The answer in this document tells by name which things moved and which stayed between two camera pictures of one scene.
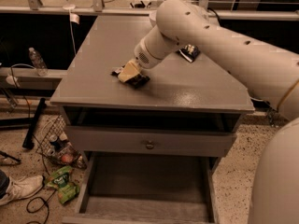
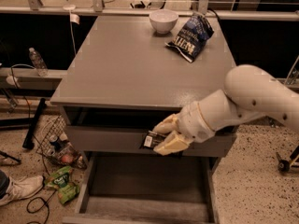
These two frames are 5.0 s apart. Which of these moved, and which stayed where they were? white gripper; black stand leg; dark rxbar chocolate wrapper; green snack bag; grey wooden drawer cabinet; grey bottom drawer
Moved: white gripper; dark rxbar chocolate wrapper
Stayed: grey bottom drawer; green snack bag; black stand leg; grey wooden drawer cabinet
